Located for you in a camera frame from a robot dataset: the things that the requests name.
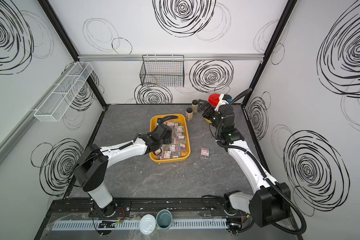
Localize black corrugated cable right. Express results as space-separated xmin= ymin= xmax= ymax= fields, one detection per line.
xmin=215 ymin=88 xmax=307 ymax=235

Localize paper clip box table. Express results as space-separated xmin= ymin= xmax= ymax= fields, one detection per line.
xmin=200 ymin=148 xmax=210 ymax=160

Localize red lid corn jar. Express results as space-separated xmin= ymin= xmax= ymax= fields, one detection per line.
xmin=203 ymin=94 xmax=220 ymax=124

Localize near spice bottle black cap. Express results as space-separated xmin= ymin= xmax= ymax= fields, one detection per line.
xmin=186 ymin=108 xmax=193 ymax=121

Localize spice bottle black cap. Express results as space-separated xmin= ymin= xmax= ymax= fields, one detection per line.
xmin=192 ymin=100 xmax=198 ymax=113
xmin=186 ymin=108 xmax=193 ymax=121

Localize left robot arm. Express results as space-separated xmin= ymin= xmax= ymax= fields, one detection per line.
xmin=73 ymin=124 xmax=172 ymax=209

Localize white slotted cable duct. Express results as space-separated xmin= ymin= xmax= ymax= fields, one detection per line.
xmin=50 ymin=218 xmax=229 ymax=232

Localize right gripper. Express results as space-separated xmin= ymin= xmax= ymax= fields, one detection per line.
xmin=197 ymin=99 xmax=223 ymax=134

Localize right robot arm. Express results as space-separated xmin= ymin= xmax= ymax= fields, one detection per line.
xmin=198 ymin=100 xmax=291 ymax=227

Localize far spice bottle black cap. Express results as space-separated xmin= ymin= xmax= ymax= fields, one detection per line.
xmin=192 ymin=100 xmax=198 ymax=113

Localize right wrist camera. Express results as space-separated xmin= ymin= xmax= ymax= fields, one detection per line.
xmin=215 ymin=94 xmax=232 ymax=112

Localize white mesh wall shelf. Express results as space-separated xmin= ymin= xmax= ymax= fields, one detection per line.
xmin=34 ymin=62 xmax=93 ymax=122

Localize teal cup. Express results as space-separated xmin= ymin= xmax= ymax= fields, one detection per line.
xmin=156 ymin=210 xmax=173 ymax=230

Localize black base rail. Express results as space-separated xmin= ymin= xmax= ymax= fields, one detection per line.
xmin=46 ymin=197 xmax=246 ymax=218

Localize black wire basket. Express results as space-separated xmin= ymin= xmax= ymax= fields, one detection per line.
xmin=139 ymin=55 xmax=185 ymax=87

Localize yellow plastic tray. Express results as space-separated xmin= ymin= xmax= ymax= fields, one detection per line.
xmin=149 ymin=114 xmax=191 ymax=163

